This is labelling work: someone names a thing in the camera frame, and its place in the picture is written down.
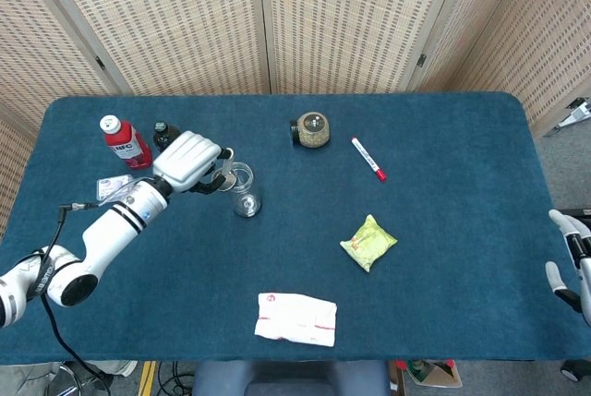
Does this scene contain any brown cardboard box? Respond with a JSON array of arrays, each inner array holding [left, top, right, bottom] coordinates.
[[405, 358, 464, 390]]

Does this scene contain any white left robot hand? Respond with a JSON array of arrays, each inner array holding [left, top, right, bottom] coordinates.
[[151, 130, 235, 196]]

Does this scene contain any white metal stand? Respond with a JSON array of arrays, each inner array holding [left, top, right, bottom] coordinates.
[[544, 96, 591, 138]]

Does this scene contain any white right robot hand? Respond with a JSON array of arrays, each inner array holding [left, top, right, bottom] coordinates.
[[545, 209, 591, 329]]

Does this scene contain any green snack packet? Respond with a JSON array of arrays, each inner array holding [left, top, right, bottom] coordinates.
[[339, 213, 399, 274]]

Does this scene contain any red white marker pen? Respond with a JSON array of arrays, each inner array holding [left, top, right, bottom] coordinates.
[[350, 136, 389, 184]]

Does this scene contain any clear glass cup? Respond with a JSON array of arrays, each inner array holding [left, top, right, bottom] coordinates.
[[220, 161, 263, 219]]

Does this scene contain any round metal lid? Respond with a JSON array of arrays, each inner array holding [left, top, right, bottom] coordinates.
[[211, 173, 239, 192]]

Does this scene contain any woven folding screen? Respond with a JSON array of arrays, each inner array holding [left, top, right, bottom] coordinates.
[[0, 0, 591, 236]]

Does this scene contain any glass jar with seeds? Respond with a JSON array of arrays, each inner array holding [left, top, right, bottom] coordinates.
[[289, 111, 332, 150]]

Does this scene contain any black caster wheel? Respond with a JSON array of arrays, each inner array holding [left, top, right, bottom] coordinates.
[[560, 358, 591, 381]]

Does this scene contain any black floor cable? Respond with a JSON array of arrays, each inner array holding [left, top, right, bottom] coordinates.
[[155, 360, 196, 396]]

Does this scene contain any purple clear plastic pack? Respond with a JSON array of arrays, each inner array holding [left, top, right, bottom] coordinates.
[[95, 174, 137, 206]]

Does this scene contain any brown bottle black cap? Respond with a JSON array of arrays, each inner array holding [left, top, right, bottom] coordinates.
[[152, 121, 183, 154]]

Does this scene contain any pink white wet wipes pack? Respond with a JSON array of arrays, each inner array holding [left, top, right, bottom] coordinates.
[[253, 292, 339, 349]]

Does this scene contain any blue table cloth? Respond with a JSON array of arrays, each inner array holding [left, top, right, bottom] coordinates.
[[0, 90, 591, 366]]

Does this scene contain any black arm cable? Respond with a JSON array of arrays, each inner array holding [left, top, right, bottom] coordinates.
[[39, 200, 113, 396]]

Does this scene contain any red NFC juice bottle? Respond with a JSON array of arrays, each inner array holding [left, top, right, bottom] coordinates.
[[98, 114, 154, 171]]

